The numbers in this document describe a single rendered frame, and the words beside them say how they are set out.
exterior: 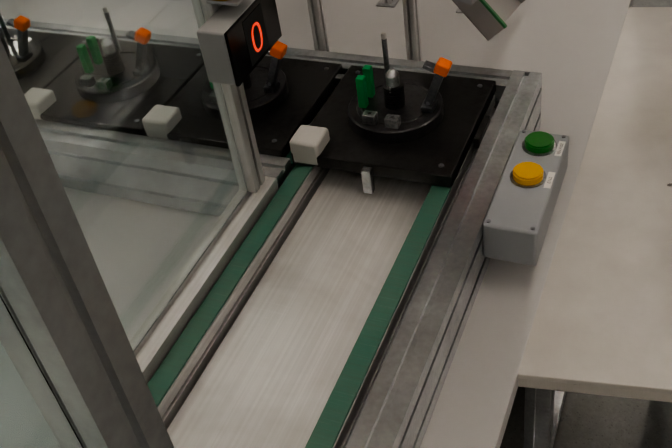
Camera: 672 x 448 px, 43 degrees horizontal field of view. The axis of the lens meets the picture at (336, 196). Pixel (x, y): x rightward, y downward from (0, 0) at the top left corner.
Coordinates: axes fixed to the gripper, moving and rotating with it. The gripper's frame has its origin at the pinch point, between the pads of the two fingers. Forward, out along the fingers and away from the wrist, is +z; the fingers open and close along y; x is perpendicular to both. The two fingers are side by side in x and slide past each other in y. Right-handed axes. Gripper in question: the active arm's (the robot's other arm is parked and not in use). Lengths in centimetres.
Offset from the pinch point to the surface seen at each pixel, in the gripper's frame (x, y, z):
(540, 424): 76, 2, 41
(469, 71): 14.5, -4.9, 13.4
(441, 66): 9.6, 12.1, 5.3
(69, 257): 0, 96, -36
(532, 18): 17.0, -41.4, 19.1
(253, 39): -7.8, 34.6, 9.0
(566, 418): 96, -27, 62
